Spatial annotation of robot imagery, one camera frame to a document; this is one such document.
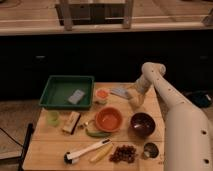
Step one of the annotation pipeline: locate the metal measuring cup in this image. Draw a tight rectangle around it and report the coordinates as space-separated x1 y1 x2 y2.
142 142 159 159

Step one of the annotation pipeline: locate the white handled brush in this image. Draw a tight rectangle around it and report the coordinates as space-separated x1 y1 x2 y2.
64 139 111 164

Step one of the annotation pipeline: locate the grey towel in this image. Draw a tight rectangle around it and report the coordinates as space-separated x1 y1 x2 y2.
110 87 132 99

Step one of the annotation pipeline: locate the yellow corn cob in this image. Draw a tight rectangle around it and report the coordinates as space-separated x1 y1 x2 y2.
90 144 113 163

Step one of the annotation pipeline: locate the brown grape bunch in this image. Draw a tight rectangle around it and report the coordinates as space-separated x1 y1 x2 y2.
109 145 136 163

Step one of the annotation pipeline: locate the red orange bowl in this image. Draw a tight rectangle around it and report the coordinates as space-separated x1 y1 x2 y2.
95 107 123 132

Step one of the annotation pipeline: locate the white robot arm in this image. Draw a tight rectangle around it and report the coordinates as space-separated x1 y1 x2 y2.
133 62 213 171

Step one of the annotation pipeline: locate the small cup with orange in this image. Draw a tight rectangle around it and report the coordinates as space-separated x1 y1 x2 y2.
95 88 109 104

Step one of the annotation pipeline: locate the green plastic tray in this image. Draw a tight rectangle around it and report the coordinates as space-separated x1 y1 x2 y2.
39 75 94 110

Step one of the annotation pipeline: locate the small garlic piece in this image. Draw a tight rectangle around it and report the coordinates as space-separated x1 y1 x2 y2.
78 120 94 129

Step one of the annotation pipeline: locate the wooden stool frame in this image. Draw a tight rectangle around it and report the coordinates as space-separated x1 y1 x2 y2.
55 0 134 31

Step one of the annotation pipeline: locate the light green cup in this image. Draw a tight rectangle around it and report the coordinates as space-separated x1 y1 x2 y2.
46 111 60 127

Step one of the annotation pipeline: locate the dark brown bowl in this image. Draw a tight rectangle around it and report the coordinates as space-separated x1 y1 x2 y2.
130 113 156 138

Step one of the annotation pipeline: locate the green pepper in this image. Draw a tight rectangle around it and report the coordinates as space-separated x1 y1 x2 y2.
85 128 111 138

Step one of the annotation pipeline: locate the wooden block eraser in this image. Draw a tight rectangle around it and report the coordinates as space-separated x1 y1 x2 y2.
62 111 80 134

